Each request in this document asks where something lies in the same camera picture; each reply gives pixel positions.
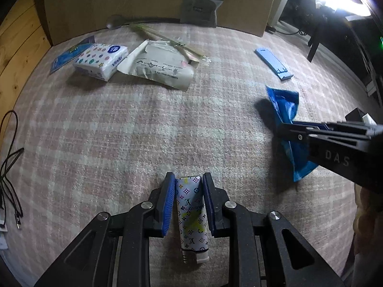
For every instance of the white printed tube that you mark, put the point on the white printed tube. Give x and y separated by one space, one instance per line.
191 212

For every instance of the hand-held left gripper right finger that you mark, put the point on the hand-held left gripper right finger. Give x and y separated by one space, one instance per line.
209 206

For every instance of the blue blister card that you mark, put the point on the blue blister card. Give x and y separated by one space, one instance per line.
64 58

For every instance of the dotted white tissue pack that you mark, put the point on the dotted white tissue pack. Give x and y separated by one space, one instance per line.
98 59

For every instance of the black power strip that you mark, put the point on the black power strip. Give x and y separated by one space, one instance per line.
270 30

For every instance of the blue foil packet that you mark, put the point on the blue foil packet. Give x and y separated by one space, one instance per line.
284 104

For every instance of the pink plaid blanket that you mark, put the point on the pink plaid blanket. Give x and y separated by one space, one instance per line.
119 125

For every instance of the paper-wrapped chopsticks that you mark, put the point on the paper-wrapped chopsticks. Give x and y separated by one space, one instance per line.
167 40

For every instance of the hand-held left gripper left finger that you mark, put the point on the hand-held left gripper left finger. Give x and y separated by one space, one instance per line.
167 206

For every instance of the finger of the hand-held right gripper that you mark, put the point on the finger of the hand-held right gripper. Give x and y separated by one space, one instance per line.
294 137
329 128

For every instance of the grey pouch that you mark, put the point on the grey pouch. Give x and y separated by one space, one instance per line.
199 12

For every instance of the blue folding stand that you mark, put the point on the blue folding stand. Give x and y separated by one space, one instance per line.
270 62

